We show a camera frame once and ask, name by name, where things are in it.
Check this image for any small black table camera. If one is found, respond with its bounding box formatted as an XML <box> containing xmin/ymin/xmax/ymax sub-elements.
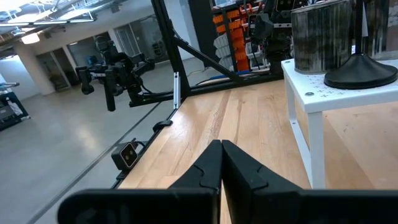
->
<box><xmin>110</xmin><ymin>141</ymin><xmax>140</xmax><ymax>172</ymax></box>

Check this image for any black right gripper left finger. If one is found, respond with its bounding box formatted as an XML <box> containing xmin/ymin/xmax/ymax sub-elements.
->
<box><xmin>57</xmin><ymin>139</ymin><xmax>223</xmax><ymax>224</ymax></box>

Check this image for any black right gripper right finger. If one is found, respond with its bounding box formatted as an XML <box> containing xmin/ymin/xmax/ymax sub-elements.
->
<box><xmin>221</xmin><ymin>139</ymin><xmax>398</xmax><ymax>224</ymax></box>

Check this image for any orange grey parts bin rack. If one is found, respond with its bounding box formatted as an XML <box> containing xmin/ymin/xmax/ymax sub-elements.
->
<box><xmin>211</xmin><ymin>0</ymin><xmax>272</xmax><ymax>73</ymax></box>

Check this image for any background equipment cart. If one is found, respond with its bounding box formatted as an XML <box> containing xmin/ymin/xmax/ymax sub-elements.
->
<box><xmin>0</xmin><ymin>81</ymin><xmax>31</xmax><ymax>131</ymax></box>

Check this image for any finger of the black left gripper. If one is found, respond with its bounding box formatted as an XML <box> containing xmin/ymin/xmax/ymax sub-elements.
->
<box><xmin>76</xmin><ymin>65</ymin><xmax>95</xmax><ymax>96</ymax></box>
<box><xmin>104</xmin><ymin>70</ymin><xmax>118</xmax><ymax>112</ymax></box>

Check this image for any white perforated metal shelf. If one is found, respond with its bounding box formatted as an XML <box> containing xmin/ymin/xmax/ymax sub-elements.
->
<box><xmin>281</xmin><ymin>57</ymin><xmax>398</xmax><ymax>190</ymax></box>

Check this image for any black candle stick holder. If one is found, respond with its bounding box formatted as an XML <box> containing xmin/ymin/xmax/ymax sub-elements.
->
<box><xmin>323</xmin><ymin>0</ymin><xmax>398</xmax><ymax>90</ymax></box>

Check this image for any black metal table frame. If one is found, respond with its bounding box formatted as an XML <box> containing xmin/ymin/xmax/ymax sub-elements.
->
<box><xmin>111</xmin><ymin>0</ymin><xmax>285</xmax><ymax>190</ymax></box>

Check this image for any galvanized metal tin candle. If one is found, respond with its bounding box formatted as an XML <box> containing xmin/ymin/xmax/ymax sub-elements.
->
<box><xmin>363</xmin><ymin>0</ymin><xmax>398</xmax><ymax>61</ymax></box>
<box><xmin>290</xmin><ymin>0</ymin><xmax>354</xmax><ymax>75</ymax></box>

